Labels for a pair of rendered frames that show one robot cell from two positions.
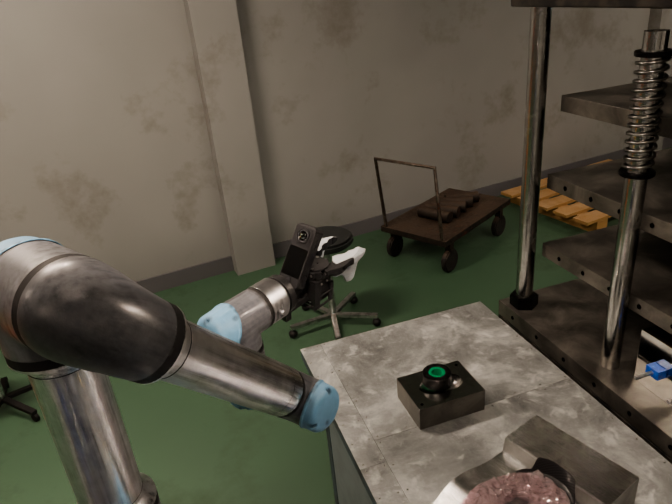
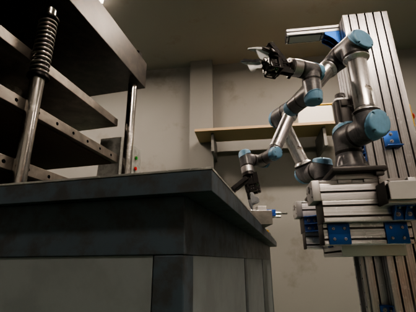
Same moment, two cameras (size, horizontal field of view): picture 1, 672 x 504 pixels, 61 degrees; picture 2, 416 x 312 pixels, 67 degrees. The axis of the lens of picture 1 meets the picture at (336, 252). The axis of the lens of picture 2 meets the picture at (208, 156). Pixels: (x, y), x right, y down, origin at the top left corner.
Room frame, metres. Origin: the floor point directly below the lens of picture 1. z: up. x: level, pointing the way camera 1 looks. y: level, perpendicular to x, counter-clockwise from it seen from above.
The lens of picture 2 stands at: (2.03, 0.38, 0.66)
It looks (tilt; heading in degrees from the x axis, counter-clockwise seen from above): 19 degrees up; 210
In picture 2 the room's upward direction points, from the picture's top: 1 degrees counter-clockwise
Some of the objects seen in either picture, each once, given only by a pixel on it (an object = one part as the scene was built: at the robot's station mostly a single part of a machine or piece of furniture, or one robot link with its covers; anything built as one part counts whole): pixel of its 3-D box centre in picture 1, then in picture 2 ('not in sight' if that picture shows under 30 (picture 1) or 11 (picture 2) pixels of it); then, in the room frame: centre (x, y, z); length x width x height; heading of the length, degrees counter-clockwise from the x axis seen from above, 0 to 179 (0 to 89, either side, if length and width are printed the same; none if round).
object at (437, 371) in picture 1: (436, 376); not in sight; (1.30, -0.25, 0.89); 0.08 x 0.08 x 0.04
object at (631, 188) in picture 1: (622, 273); (25, 144); (1.40, -0.80, 1.10); 0.05 x 0.05 x 1.30
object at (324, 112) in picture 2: not in sight; (312, 119); (-1.43, -0.25, 2.21); 0.40 x 0.33 x 0.23; 113
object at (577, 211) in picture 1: (598, 193); not in sight; (4.58, -2.31, 0.06); 1.41 x 0.98 x 0.13; 113
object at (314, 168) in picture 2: not in sight; (322, 168); (0.05, 0.04, 1.20); 0.13 x 0.12 x 0.14; 56
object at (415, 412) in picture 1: (439, 393); not in sight; (1.29, -0.26, 0.84); 0.20 x 0.15 x 0.07; 106
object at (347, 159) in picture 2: not in sight; (350, 162); (0.51, 0.25, 1.09); 0.15 x 0.15 x 0.10
